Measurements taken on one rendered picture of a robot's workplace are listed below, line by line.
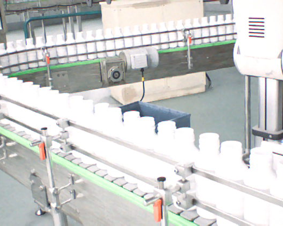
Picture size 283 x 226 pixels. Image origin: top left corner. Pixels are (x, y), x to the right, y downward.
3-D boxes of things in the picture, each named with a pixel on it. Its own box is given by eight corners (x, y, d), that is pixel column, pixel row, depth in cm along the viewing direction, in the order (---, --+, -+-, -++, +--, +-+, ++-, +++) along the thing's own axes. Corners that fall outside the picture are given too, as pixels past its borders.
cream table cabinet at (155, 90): (184, 82, 624) (180, -6, 590) (207, 91, 569) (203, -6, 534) (108, 95, 588) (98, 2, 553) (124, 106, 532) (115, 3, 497)
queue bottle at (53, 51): (59, 62, 271) (55, 35, 266) (57, 64, 265) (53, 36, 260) (49, 63, 271) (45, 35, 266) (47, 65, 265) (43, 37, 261)
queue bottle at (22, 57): (30, 67, 262) (26, 39, 258) (27, 69, 257) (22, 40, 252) (20, 68, 263) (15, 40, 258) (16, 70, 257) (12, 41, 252)
